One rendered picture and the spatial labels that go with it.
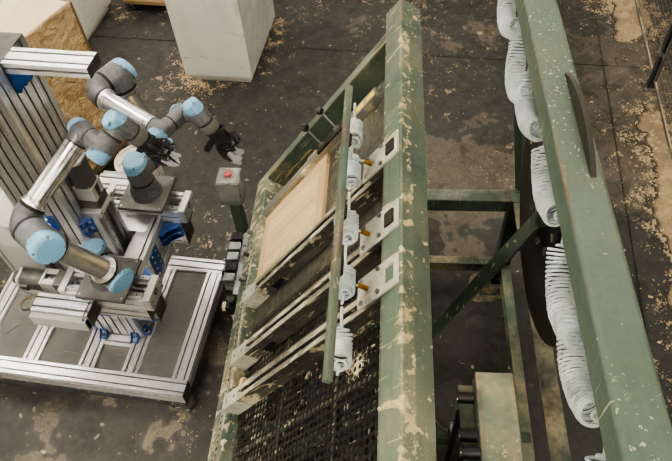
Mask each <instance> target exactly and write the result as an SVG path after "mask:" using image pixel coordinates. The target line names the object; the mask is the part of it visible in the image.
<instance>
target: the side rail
mask: <svg viewBox="0 0 672 461"><path fill-rule="evenodd" d="M385 57H386V34H385V35H384V36H383V37H382V38H381V40H380V41H379V42H378V43H377V44H376V46H375V47H374V48H373V49H372V50H371V51H370V53H369V54H368V55H367V56H366V57H365V58H364V60H363V61H362V62H361V63H360V64H359V65H358V67H357V68H356V69H355V70H354V71H353V72H352V74H351V75H350V76H349V77H348V78H347V79H346V81H345V82H344V83H343V84H342V85H341V86H340V88H339V89H338V90H337V91H336V92H335V93H334V95H333V96H332V97H331V98H330V99H329V100H328V102H327V103H326V104H325V105H324V106H323V109H324V114H325V115H326V116H327V117H328V118H329V119H330V120H331V121H332V122H333V123H334V125H335V126H336V125H338V123H339V122H340V121H341V120H342V119H343V109H344V97H345V87H346V86H347V85H348V84H350V85H351V86H353V94H352V109H351V112H352V111H353V110H354V103H356V107H357V106H358V105H359V104H360V102H361V101H362V100H363V99H364V98H365V97H366V96H367V95H368V94H369V93H370V92H371V90H372V89H373V88H374V87H376V88H377V87H378V85H379V84H380V83H381V82H382V81H383V80H384V79H385ZM308 125H309V131H310V132H311V133H312V134H313V135H314V136H315V137H316V138H317V139H318V140H319V141H320V142H322V141H323V140H324V139H325V138H326V137H327V136H328V134H329V133H330V132H331V131H332V130H333V129H334V127H333V126H332V125H331V124H330V123H329V122H328V121H327V120H326V119H325V118H324V117H323V116H322V115H316V116H315V117H314V118H313V119H312V120H311V122H310V123H309V124H308ZM318 145H319V143H318V142H317V141H316V140H315V139H314V138H313V137H312V136H311V135H310V134H309V133H308V132H303V131H302V132H301V133H300V134H299V136H298V137H297V138H296V139H295V140H294V141H293V143H292V144H291V145H290V146H289V147H288V148H287V150H286V151H285V152H284V153H283V154H282V155H281V157H280V158H279V159H278V160H277V161H276V162H275V164H274V165H273V166H272V167H271V168H270V169H269V172H268V179H270V180H273V181H275V182H276V183H279V184H281V185H283V186H285V185H286V184H287V182H288V181H289V180H290V179H291V178H292V177H293V176H294V175H295V174H296V173H297V172H298V170H299V169H300V168H301V167H302V166H303V165H304V164H305V163H306V162H307V158H308V156H309V155H310V154H311V153H312V152H313V151H314V150H315V149H318Z"/></svg>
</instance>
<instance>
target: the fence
mask: <svg viewBox="0 0 672 461"><path fill-rule="evenodd" d="M372 91H373V96H372V97H371V98H370V99H369V100H368V101H367V102H366V98H367V97H368V95H369V94H370V93H371V92H372ZM371 92H370V93H369V94H368V95H367V96H366V97H365V98H364V99H363V100H362V101H361V102H360V104H361V103H362V102H363V106H362V108H361V109H360V110H359V111H358V112H357V113H356V119H360V120H361V122H362V121H363V120H364V119H365V118H366V117H367V116H368V115H369V113H370V112H371V111H372V110H373V109H374V108H375V107H376V106H377V105H378V104H379V103H380V102H381V101H382V100H383V91H382V90H380V89H378V88H376V87H374V88H373V89H372V90H371ZM360 104H359V105H360ZM359 105H358V106H359ZM358 106H357V107H358ZM357 107H356V110H357ZM341 135H342V130H341V132H340V133H339V134H338V135H337V136H336V137H335V138H334V139H333V140H332V141H331V142H330V143H329V145H328V146H327V147H326V148H325V149H324V150H323V151H322V152H321V153H320V154H319V155H318V154H317V151H316V152H315V153H314V154H313V155H312V156H311V157H310V158H309V159H308V161H307V162H306V163H305V164H304V165H303V166H302V167H301V168H300V169H299V170H298V172H297V173H296V174H295V175H294V176H293V177H292V178H291V179H290V180H289V181H288V182H287V184H286V185H285V186H284V187H283V188H282V189H281V190H280V191H279V192H278V193H277V195H276V196H275V197H274V198H273V199H272V200H271V201H270V202H269V203H268V204H267V206H266V207H265V208H264V212H263V216H264V217H266V218H267V217H268V216H269V215H270V214H271V213H272V211H273V210H274V209H275V208H276V207H277V206H278V205H279V204H280V203H281V202H282V201H283V200H284V199H285V198H286V196H287V195H288V194H289V193H290V192H291V191H292V190H293V189H294V188H295V187H296V186H297V185H298V184H299V183H300V182H301V180H302V179H303V178H304V177H305V176H306V175H307V174H308V173H309V172H310V171H311V170H312V169H313V168H314V167H315V166H316V164H317V163H318V162H319V161H320V160H321V159H322V158H323V157H324V156H325V155H326V154H327V153H328V154H330V155H331V154H332V153H333V152H334V150H335V149H336V148H337V147H338V146H339V145H340V144H341Z"/></svg>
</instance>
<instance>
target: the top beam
mask: <svg viewBox="0 0 672 461"><path fill-rule="evenodd" d="M397 129H399V152H398V153H397V154H396V155H395V156H394V157H393V158H392V159H391V160H390V161H389V162H388V163H387V164H386V165H384V166H383V202H382V210H384V209H385V208H386V207H387V206H388V205H389V204H390V203H392V202H393V201H394V200H395V199H396V198H399V226H398V227H397V228H396V229H394V230H393V231H392V232H391V233H389V234H388V235H387V236H385V237H384V238H383V239H382V250H381V263H383V262H384V261H385V260H386V259H388V258H389V257H390V256H392V255H393V254H394V253H396V252H399V283H398V284H397V285H396V286H394V287H393V288H392V289H390V290H389V291H387V292H386V293H384V294H383V295H381V298H380V347H379V395H378V444H377V461H437V454H436V427H435V399H434V372H433V344H432V317H431V289H430V262H429V234H428V207H427V179H426V152H425V124H424V97H423V69H422V42H421V14H420V9H418V8H416V7H415V6H413V5H412V4H410V3H409V2H407V1H405V0H398V2H397V3H396V4H395V5H394V6H393V8H392V9H391V10H390V11H389V12H388V14H387V15H386V57H385V105H384V141H385V140H386V139H387V138H388V137H389V136H390V135H391V134H392V133H393V132H395V131H396V130H397Z"/></svg>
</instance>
